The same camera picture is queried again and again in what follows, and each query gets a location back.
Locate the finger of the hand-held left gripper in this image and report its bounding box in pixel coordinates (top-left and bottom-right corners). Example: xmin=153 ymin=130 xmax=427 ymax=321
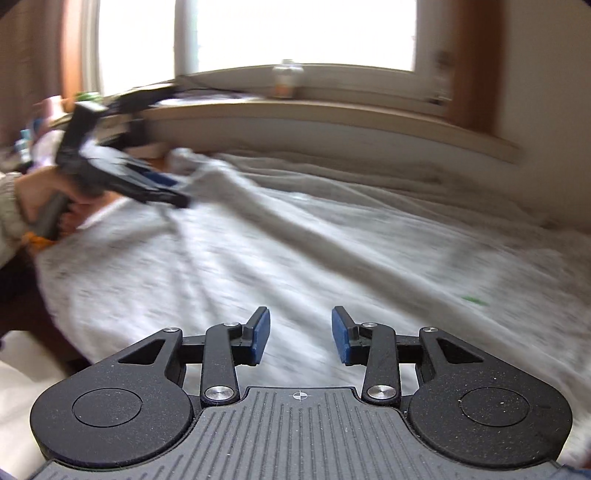
xmin=124 ymin=175 xmax=192 ymax=210
xmin=137 ymin=167 xmax=184 ymax=188

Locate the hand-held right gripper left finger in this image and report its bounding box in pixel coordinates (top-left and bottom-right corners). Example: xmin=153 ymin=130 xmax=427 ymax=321
xmin=117 ymin=306 xmax=271 ymax=408

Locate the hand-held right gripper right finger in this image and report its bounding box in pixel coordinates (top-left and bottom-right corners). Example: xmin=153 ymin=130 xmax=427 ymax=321
xmin=331 ymin=305 xmax=479 ymax=409

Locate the white patterned garment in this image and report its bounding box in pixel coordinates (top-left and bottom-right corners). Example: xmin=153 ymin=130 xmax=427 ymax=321
xmin=34 ymin=148 xmax=591 ymax=464

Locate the person's left hand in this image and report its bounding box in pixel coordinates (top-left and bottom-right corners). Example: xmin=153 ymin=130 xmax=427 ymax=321
xmin=15 ymin=165 xmax=101 ymax=237

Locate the black device on stand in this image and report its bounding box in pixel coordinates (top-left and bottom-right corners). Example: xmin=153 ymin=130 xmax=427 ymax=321
xmin=98 ymin=82 xmax=186 ymax=118

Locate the brown wooden window trim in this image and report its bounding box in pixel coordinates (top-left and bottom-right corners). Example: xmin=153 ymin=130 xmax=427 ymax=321
xmin=59 ymin=0 xmax=100 ymax=100
xmin=444 ymin=0 xmax=502 ymax=136

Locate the small clear bottle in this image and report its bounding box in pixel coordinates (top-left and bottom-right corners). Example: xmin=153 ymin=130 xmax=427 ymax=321
xmin=271 ymin=59 xmax=305 ymax=99

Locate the beige window sill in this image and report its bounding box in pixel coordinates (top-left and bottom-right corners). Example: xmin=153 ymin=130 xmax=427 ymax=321
xmin=142 ymin=98 xmax=523 ymax=163

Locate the window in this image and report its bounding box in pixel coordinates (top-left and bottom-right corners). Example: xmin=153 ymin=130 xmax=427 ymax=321
xmin=97 ymin=0 xmax=445 ymax=100

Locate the window handle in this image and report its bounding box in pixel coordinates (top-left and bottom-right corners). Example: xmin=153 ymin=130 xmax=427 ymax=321
xmin=430 ymin=47 xmax=452 ymax=106

